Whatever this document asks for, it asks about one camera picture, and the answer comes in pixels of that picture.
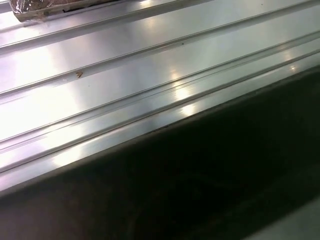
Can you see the square brown base plate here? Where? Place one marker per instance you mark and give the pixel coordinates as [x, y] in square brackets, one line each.
[32, 15]

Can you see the open black PC case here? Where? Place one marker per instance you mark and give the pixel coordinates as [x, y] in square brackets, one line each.
[200, 187]

